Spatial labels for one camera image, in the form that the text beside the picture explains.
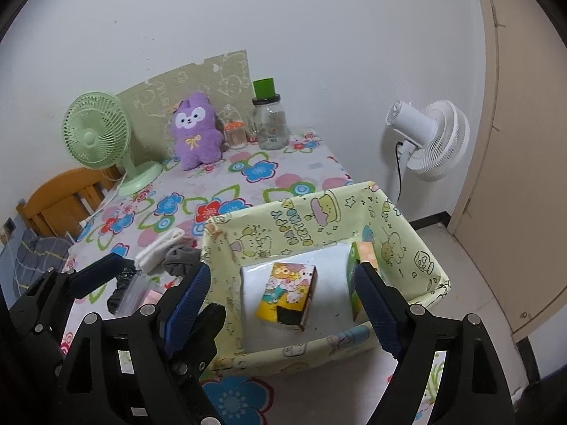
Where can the white standing fan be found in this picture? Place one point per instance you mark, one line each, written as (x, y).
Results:
(438, 141)

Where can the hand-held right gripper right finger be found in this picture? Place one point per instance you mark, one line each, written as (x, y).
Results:
(376, 314)

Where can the purple plush bunny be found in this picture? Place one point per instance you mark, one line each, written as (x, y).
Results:
(192, 141)

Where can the green desk fan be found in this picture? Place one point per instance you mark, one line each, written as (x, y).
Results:
(95, 137)

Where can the orange wooden chair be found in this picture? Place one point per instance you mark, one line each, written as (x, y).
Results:
(57, 190)

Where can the orange green tissue pack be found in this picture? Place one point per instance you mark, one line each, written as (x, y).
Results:
(365, 252)

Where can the glass mug jar green lid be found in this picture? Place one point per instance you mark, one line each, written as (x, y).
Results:
(270, 128)

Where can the black sock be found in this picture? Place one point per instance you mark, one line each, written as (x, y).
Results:
(117, 294)

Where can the wall socket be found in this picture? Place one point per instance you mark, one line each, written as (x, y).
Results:
(9, 225)

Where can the cotton swab jar orange lid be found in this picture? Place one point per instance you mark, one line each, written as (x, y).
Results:
(234, 139)

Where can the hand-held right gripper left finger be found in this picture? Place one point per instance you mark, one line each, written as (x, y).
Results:
(186, 305)

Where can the green patterned wall mat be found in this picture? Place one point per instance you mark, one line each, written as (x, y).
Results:
(150, 93)

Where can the grey plaid bedding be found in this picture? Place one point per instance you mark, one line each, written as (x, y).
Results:
(31, 252)

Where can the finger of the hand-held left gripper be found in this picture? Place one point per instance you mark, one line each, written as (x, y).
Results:
(97, 274)
(206, 332)

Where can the white sock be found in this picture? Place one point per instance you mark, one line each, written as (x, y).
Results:
(155, 252)

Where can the yellow-green cartoon storage box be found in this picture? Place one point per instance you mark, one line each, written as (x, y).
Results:
(398, 239)

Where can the clear bag with pink packet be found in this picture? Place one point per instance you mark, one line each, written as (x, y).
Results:
(141, 294)

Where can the yellow cartoon tissue pack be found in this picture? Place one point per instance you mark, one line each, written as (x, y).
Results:
(283, 292)

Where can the floral tablecloth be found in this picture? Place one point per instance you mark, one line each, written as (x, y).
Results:
(274, 172)

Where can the grey sock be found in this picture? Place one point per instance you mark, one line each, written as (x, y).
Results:
(179, 259)

